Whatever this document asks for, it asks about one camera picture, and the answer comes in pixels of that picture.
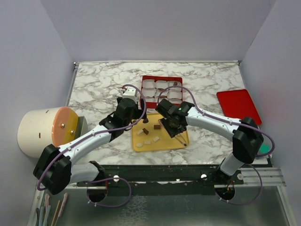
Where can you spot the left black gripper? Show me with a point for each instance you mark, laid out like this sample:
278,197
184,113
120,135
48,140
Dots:
139,112

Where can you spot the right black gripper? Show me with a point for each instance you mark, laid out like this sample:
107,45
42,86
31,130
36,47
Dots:
172,132

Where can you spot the brown bar chocolate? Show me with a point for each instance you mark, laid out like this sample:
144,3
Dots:
145,131

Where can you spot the pink silicone tongs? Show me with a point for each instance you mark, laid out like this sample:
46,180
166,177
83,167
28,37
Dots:
182,141

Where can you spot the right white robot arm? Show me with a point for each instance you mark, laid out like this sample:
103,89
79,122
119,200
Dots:
244,134

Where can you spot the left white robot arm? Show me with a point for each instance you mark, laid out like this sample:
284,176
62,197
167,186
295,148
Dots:
53,169

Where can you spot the white chocolate bottom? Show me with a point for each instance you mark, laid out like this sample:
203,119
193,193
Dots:
147,142

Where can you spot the red chocolate box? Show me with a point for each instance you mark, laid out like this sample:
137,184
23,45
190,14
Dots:
156,88

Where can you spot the yellow tray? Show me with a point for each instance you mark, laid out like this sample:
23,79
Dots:
165,142

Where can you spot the red box lid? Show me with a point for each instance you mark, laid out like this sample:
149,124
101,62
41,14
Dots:
238,104

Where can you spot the bottle with green cap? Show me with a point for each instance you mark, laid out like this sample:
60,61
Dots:
264,149

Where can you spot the white cylinder with orange disc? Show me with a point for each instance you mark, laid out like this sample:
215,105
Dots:
57,126

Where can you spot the pink stick on floor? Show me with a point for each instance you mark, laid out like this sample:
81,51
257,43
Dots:
65,197

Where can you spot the wooden stick on floor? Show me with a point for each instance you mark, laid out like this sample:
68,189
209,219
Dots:
55,213

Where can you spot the grey sticks on floor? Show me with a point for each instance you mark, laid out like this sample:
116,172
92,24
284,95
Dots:
43,212

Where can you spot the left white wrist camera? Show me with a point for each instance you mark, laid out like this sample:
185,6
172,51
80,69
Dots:
130,93

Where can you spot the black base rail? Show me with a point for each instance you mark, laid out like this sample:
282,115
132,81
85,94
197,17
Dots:
153,180

